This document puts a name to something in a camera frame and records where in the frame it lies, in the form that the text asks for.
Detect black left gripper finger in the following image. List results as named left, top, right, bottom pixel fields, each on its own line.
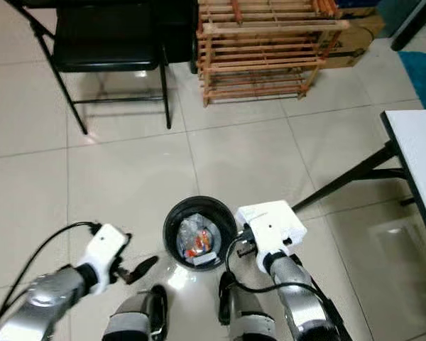
left=131, top=256, right=160, bottom=285

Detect torn white brown cardboard piece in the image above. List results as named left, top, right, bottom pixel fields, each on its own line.
left=188, top=250, right=215, bottom=267

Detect small round black rubbish bin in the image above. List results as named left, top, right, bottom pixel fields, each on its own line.
left=163, top=196, right=238, bottom=272

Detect robot left leg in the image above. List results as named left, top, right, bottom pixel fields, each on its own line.
left=103, top=284, right=169, bottom=341

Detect robot leg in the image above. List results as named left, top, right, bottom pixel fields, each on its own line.
left=103, top=284, right=169, bottom=341
left=217, top=271, right=278, bottom=341

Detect red snack wrapper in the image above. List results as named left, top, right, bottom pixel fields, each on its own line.
left=183, top=233, right=214, bottom=259

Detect crumpled clear plastic wrapper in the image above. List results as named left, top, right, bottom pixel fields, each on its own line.
left=174, top=213, right=221, bottom=265

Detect robot right leg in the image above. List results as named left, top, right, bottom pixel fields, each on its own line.
left=217, top=271, right=278, bottom=341

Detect white table with black legs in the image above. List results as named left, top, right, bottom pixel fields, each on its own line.
left=291, top=109, right=426, bottom=260

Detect wooden slatted shoe rack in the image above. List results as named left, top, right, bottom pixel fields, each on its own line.
left=195, top=0, right=352, bottom=107

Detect black trolley suitcase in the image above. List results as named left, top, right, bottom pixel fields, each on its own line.
left=156, top=0, right=200, bottom=72

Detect brown cardboard box black print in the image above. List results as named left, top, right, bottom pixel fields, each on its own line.
left=323, top=14, right=386, bottom=70

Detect black folding chair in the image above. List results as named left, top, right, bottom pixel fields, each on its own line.
left=4, top=0, right=175, bottom=136

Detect teal rug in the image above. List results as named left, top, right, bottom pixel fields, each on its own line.
left=398, top=51, right=426, bottom=111

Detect blue printed carton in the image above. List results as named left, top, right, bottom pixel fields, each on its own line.
left=337, top=0, right=381, bottom=8

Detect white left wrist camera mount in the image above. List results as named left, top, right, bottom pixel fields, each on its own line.
left=87, top=224, right=131, bottom=285

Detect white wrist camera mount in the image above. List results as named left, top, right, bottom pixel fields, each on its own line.
left=87, top=224, right=131, bottom=285
left=236, top=200, right=307, bottom=256

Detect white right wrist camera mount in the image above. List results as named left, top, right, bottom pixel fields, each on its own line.
left=236, top=200, right=307, bottom=256

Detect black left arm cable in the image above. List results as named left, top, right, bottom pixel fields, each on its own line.
left=0, top=222, right=100, bottom=335

